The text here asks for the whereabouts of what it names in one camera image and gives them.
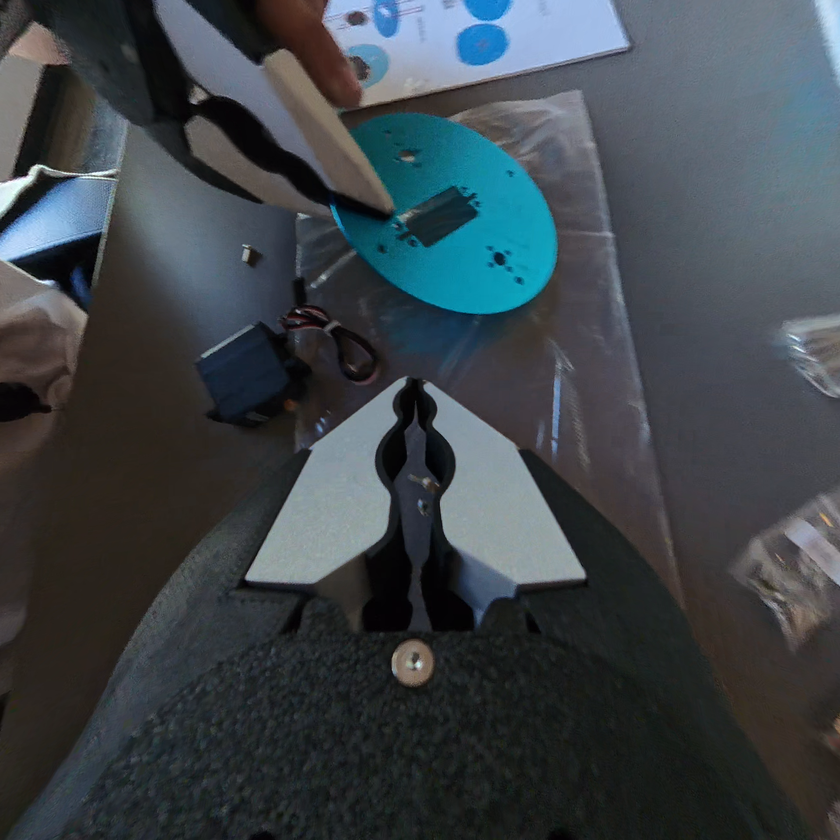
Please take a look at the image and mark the red white black servo cable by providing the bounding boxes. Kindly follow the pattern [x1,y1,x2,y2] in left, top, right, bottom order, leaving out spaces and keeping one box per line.
[279,279,380,385]

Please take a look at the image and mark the person's blue jeans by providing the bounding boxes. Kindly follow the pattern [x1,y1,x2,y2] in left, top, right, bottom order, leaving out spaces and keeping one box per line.
[0,174,118,309]

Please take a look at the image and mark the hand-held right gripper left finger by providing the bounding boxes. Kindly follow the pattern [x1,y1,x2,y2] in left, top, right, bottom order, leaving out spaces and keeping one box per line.
[244,377,419,632]

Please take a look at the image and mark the person's left hand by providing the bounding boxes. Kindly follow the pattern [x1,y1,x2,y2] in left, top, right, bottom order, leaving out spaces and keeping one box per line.
[252,0,366,114]

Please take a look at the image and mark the white instruction sheet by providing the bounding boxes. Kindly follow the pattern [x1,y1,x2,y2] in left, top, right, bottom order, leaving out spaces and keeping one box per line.
[322,0,632,109]

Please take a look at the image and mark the blue round metal plate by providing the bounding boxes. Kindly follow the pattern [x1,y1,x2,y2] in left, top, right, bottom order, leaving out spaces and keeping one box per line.
[328,113,559,315]

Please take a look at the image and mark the clear plastic bag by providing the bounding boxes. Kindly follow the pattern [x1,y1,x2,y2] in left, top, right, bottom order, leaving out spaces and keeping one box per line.
[295,91,685,608]

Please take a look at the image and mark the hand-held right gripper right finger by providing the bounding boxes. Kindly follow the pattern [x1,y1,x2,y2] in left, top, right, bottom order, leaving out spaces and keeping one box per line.
[420,379,587,626]

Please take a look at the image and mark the black shoulder strap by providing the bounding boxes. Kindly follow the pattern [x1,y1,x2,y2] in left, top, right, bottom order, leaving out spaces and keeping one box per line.
[0,382,53,422]

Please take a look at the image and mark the pile of small screw bags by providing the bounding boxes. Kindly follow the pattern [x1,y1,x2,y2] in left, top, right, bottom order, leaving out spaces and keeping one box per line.
[731,315,840,756]

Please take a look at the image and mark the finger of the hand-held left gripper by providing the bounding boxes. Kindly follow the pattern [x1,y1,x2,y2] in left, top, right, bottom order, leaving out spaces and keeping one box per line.
[154,0,395,221]
[187,108,329,216]

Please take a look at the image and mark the black servo motor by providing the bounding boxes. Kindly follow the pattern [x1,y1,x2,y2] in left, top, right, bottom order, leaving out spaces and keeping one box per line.
[196,322,311,427]

